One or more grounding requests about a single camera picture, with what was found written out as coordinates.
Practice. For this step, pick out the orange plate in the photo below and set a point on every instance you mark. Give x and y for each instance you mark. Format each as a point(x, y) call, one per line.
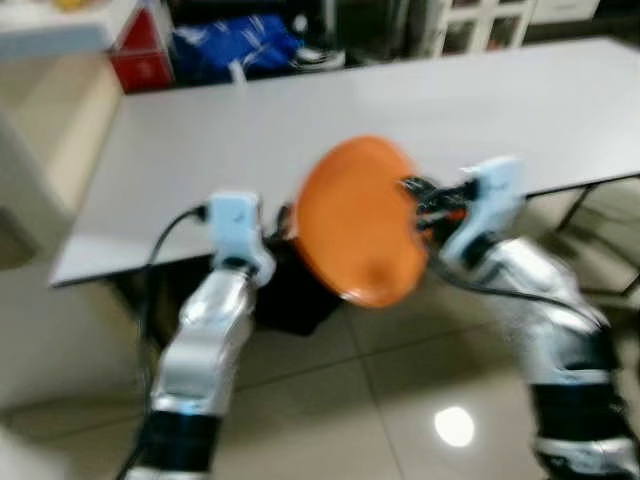
point(350, 220)

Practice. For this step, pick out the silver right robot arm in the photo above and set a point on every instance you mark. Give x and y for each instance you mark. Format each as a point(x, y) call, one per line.
point(560, 330)

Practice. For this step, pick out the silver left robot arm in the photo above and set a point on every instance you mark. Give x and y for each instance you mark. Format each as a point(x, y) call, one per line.
point(205, 340)

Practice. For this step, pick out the white dining table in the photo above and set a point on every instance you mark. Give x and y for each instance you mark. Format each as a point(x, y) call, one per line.
point(300, 100)

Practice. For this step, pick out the black white sneaker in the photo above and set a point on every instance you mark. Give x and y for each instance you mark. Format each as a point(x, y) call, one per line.
point(322, 57)

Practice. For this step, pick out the white glass door cabinet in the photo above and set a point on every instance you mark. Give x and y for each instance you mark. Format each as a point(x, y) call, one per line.
point(500, 20)

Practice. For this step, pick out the blue bag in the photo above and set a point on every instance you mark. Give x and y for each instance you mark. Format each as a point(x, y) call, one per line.
point(235, 45)

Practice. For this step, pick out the red box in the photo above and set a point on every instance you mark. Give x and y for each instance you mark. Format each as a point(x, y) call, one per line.
point(145, 60)

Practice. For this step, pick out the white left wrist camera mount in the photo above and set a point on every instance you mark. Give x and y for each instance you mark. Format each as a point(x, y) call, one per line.
point(235, 215)

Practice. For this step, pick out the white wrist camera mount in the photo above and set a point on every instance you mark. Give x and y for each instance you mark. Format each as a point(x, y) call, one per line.
point(495, 185)
point(235, 215)

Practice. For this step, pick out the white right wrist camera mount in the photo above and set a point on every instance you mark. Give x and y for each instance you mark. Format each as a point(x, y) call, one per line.
point(495, 185)

